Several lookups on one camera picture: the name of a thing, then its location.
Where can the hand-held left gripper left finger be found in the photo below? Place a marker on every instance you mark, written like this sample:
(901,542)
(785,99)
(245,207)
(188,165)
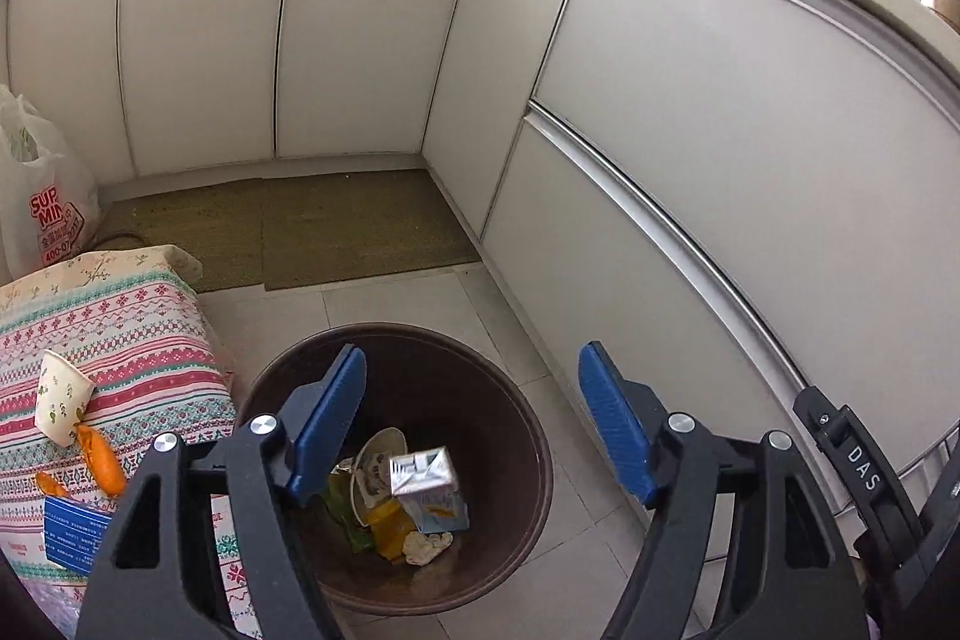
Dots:
(330,430)

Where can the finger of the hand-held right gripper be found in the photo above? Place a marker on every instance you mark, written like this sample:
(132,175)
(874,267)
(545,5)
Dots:
(862,467)

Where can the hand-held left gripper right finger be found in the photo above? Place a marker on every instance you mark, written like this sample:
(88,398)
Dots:
(615,437)

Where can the instant noodle cup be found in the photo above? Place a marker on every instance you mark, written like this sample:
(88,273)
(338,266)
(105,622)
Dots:
(375,460)

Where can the green snack packet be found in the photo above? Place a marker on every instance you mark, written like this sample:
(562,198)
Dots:
(341,505)

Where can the yellow packet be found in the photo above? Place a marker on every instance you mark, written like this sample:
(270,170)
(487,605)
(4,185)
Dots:
(390,527)

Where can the small drink carton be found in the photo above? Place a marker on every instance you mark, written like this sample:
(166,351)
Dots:
(431,497)

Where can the brown plastic trash bin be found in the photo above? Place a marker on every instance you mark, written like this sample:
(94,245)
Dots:
(480,400)

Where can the white tissue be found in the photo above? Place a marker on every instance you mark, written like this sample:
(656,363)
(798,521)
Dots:
(424,546)

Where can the orange peel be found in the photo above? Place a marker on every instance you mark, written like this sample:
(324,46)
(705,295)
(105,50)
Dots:
(52,482)
(105,464)

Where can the floral paper cup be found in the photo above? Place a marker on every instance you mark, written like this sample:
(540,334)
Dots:
(64,396)

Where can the blue cardboard box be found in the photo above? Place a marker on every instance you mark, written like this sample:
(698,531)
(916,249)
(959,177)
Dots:
(75,531)

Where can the white drawer front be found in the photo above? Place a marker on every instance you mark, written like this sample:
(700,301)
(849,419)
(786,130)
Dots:
(750,123)
(600,280)

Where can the olive floor mat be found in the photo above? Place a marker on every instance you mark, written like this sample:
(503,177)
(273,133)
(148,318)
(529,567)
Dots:
(195,227)
(360,227)

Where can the patterned striped tablecloth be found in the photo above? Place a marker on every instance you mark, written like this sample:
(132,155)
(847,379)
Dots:
(135,340)

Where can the white plastic shopping bag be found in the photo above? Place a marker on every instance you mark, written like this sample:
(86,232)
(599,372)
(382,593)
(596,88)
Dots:
(52,212)

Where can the white cabinet door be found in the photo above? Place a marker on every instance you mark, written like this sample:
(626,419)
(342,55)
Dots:
(352,25)
(67,70)
(495,70)
(202,48)

